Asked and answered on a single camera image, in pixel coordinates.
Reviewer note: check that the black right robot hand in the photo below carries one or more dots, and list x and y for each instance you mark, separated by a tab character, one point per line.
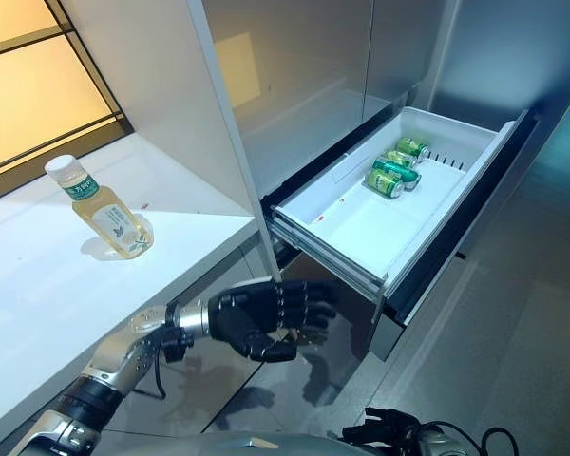
385	430

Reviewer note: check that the green drink can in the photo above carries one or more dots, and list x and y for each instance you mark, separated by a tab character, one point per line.
384	183
401	158
395	172
412	146

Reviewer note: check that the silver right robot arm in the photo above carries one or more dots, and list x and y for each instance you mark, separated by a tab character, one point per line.
444	439

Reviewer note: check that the silver fridge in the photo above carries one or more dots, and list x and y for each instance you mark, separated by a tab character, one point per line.
361	71

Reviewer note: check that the white counter cabinet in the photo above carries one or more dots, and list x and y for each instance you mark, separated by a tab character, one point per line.
76	266

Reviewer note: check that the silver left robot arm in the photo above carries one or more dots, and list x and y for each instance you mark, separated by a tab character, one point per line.
100	380

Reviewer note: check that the black framed window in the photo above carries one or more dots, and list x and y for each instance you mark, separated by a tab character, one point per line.
38	85

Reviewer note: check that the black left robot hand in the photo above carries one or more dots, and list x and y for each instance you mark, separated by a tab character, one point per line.
240	313

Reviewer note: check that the white fridge drawer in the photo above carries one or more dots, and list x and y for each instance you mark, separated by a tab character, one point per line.
385	209

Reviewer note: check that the yellow tea bottle white cap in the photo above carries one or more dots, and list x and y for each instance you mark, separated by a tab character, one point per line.
107	209

